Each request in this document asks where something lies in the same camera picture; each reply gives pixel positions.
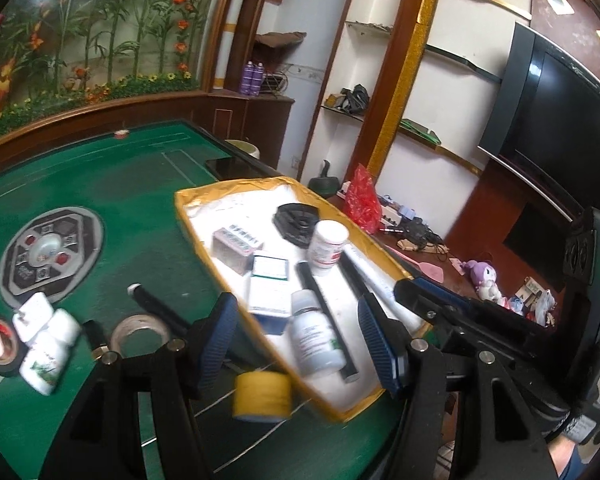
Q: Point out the long white tube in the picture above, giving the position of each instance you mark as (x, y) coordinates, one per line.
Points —
(370, 272)

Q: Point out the white power strip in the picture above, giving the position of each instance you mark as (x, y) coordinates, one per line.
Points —
(392, 212)

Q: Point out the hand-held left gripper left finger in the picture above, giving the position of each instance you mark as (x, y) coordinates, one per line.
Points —
(217, 340)

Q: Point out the pink fly swatter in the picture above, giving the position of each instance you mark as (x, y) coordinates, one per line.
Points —
(430, 270)

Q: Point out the green item on shelf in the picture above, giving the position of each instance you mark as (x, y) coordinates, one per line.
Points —
(420, 131)

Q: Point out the black pen yellow band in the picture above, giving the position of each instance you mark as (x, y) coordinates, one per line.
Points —
(325, 317)

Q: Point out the white purple plush toy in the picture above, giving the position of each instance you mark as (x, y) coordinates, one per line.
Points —
(485, 280)

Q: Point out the person's right forearm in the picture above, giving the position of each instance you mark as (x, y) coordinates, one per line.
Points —
(567, 452)

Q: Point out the white plug adapter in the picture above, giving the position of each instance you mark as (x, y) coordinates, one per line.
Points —
(30, 317)

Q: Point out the pile of small packets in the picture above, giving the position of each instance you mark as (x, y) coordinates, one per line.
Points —
(535, 302)

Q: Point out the white gold paper roll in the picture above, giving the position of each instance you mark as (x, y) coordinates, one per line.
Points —
(228, 35)

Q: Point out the white box red label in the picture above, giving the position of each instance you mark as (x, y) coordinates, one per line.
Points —
(235, 247)

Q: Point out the purple spray can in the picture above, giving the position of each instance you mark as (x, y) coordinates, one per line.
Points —
(259, 80)
(250, 79)

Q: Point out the small white cardboard box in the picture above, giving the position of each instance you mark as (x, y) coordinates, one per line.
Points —
(270, 280)

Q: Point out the small red white object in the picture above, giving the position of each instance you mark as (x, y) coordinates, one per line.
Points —
(121, 133)

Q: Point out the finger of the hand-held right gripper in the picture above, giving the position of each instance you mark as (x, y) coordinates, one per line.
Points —
(440, 322)
(442, 291)

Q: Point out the round table control panel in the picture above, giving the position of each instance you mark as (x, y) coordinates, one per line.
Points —
(45, 255)

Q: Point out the black pen white tips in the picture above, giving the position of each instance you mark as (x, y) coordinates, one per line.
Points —
(155, 305)

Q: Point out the black kettle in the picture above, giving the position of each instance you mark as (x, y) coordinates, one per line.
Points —
(322, 182)

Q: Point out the black item on wall shelf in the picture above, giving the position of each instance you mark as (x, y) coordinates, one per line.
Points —
(354, 97)

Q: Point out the white bottle green label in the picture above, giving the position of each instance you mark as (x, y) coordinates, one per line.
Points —
(315, 340)
(45, 365)

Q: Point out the artificial flower display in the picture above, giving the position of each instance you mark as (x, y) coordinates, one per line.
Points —
(80, 35)

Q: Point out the gold-rimmed cardboard box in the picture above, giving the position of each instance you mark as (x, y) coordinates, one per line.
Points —
(230, 186)

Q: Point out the tan tape roll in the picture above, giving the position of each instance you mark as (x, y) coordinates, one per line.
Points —
(150, 322)

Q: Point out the round grey black plastic case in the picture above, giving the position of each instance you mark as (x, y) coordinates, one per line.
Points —
(295, 222)

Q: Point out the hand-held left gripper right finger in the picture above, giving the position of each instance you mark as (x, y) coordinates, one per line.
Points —
(380, 350)

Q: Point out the red black tape roll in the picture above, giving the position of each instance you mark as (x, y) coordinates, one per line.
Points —
(10, 366)

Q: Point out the wooden corner cabinet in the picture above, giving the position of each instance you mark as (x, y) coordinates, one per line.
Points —
(250, 120)

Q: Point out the black flat television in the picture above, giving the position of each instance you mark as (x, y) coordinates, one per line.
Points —
(555, 120)

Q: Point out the yellow tape roll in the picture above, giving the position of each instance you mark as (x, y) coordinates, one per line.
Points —
(260, 395)

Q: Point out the white jar red label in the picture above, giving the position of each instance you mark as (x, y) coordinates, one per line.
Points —
(327, 247)

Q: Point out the black stick gold tip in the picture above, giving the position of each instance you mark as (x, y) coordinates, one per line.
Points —
(94, 335)

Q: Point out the brown item on shelf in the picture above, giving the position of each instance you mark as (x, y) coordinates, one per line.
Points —
(280, 39)

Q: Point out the red plastic bag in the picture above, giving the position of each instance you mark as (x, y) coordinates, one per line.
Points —
(362, 200)

